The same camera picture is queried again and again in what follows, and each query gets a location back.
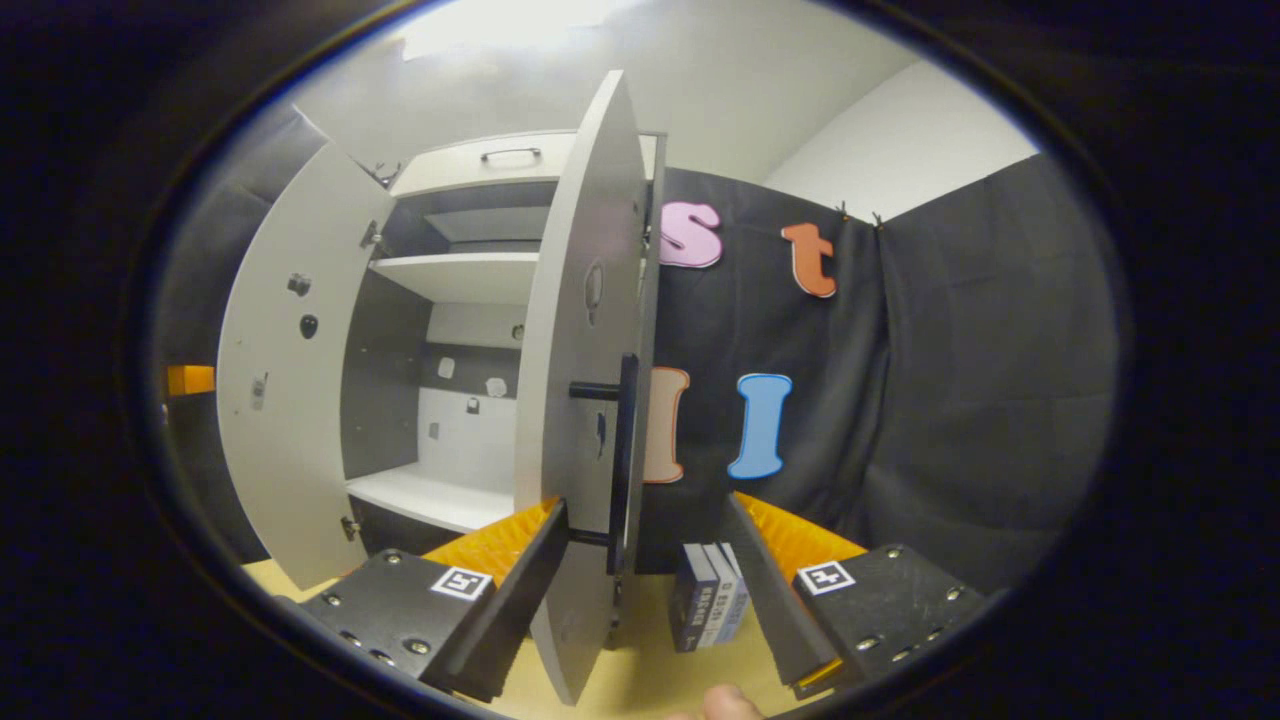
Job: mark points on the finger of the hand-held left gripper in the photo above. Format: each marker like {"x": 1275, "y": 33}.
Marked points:
{"x": 190, "y": 380}

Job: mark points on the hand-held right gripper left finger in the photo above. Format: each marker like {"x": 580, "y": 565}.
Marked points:
{"x": 510, "y": 610}

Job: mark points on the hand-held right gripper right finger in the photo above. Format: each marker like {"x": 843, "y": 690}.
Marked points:
{"x": 770, "y": 610}

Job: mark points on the white cabinet door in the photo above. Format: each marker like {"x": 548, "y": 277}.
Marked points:
{"x": 290, "y": 450}
{"x": 580, "y": 250}

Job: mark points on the white and grey cabinet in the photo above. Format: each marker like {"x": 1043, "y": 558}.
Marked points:
{"x": 460, "y": 430}

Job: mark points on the metal door hinge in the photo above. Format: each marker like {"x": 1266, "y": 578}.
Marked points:
{"x": 372, "y": 236}
{"x": 351, "y": 528}

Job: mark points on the white cabinet shelf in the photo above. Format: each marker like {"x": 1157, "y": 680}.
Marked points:
{"x": 460, "y": 275}

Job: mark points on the white cabinet drawer front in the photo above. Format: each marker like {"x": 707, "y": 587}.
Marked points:
{"x": 470, "y": 172}

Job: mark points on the grey white book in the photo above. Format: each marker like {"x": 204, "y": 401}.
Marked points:
{"x": 722, "y": 600}

